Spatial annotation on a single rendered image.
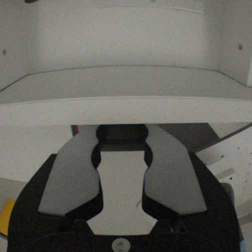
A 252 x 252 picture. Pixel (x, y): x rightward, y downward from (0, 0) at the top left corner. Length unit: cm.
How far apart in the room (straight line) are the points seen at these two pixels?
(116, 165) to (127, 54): 131
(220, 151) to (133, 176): 123
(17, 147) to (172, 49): 37
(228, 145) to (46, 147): 41
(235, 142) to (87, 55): 36
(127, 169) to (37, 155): 116
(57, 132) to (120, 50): 21
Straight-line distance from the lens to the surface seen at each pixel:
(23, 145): 40
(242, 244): 44
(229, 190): 49
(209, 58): 20
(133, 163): 143
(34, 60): 20
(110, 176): 156
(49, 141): 35
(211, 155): 40
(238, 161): 48
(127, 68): 16
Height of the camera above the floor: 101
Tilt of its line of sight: 59 degrees down
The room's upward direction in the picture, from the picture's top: 179 degrees clockwise
